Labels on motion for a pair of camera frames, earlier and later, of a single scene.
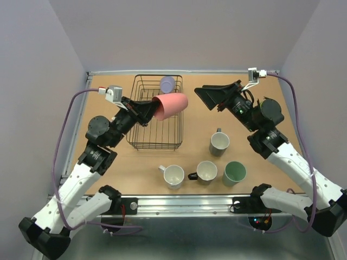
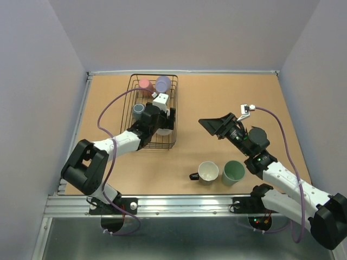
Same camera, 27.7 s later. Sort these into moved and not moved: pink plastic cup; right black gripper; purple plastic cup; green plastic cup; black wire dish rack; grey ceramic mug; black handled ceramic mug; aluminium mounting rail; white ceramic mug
Moved: black wire dish rack; right black gripper; white ceramic mug; grey ceramic mug; purple plastic cup; pink plastic cup
Not moved: black handled ceramic mug; aluminium mounting rail; green plastic cup
